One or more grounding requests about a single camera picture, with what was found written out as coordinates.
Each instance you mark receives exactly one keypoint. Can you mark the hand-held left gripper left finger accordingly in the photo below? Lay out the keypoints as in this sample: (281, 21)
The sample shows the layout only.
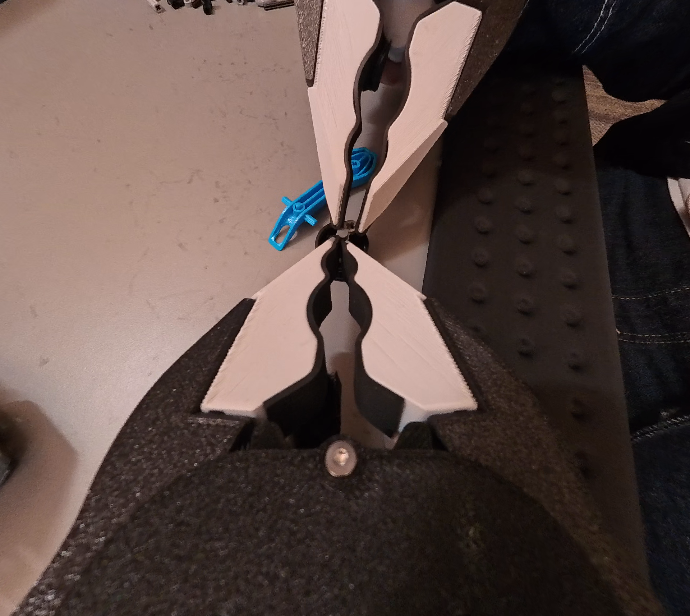
(259, 357)

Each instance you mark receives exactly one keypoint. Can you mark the person's blue jeans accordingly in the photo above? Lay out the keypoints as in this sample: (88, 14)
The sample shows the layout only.
(658, 357)

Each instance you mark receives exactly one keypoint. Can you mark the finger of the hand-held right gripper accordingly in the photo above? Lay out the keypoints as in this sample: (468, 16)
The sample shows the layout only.
(340, 55)
(431, 88)

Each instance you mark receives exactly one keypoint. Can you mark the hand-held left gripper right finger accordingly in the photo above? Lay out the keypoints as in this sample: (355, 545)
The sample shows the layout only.
(421, 357)

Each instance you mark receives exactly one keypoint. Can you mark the person's right forearm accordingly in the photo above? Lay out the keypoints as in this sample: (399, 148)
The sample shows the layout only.
(615, 1)

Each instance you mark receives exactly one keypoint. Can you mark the black dimpled mat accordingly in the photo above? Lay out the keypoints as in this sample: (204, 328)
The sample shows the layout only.
(518, 249)

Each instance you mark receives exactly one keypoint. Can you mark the light blue brick separator tool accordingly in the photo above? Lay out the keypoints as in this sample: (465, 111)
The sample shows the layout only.
(297, 217)

